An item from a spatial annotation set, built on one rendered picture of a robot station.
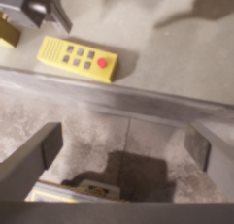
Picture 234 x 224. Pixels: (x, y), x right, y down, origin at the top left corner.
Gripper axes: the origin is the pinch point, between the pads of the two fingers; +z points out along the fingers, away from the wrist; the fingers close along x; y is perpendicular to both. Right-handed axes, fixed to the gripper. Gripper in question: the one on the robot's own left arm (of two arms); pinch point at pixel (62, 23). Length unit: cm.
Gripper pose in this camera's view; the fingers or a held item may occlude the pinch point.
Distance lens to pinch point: 42.9
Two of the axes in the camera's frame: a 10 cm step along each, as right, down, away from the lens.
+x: 3.3, -9.4, 0.9
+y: 9.4, 3.1, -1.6
